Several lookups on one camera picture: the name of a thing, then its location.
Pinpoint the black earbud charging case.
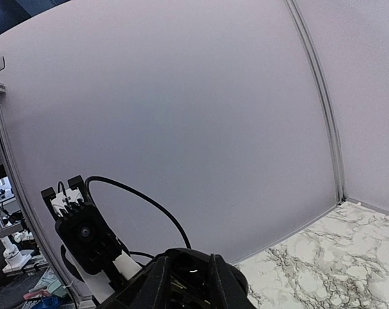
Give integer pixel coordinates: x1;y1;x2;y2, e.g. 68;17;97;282
165;248;211;308

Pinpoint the left aluminium corner post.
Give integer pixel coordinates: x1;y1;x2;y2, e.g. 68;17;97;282
285;1;347;203

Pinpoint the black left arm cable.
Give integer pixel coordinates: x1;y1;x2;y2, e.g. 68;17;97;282
84;175;192;258

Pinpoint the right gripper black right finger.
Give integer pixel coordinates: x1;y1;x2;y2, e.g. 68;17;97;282
208;254;255;309

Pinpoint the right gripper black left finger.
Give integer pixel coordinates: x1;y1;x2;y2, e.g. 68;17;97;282
99;256;170;308

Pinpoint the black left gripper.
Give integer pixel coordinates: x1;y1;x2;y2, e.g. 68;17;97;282
59;238;156;305

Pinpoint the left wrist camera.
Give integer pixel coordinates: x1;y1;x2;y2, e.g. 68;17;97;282
41;175;123;276

